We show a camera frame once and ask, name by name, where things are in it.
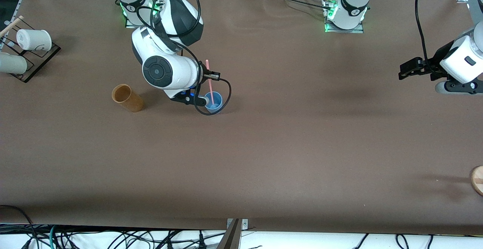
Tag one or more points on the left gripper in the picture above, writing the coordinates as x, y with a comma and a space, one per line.
437, 57

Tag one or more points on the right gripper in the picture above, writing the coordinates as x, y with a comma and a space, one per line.
203, 78

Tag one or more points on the pink straw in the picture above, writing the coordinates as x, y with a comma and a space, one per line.
209, 86

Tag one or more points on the blue plastic cup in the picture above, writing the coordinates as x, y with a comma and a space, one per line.
216, 107

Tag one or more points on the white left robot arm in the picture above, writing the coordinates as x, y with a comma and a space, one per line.
354, 0

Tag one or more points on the bamboo wooden cup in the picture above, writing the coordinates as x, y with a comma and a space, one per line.
132, 102

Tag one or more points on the white cup with print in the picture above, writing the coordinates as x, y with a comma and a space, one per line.
32, 38

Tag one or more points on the plain white cup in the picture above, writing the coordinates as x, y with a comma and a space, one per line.
11, 63

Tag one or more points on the brown paper table cover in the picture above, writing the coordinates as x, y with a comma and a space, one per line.
279, 147

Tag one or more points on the round wooden board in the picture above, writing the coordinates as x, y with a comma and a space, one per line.
478, 181

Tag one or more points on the wooden rack dowel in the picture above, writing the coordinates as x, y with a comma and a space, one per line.
13, 24

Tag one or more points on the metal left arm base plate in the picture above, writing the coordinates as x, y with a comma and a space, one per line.
358, 31

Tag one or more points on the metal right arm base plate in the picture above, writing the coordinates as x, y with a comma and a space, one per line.
130, 24

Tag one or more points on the small metal table bracket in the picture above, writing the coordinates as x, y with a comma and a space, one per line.
244, 224

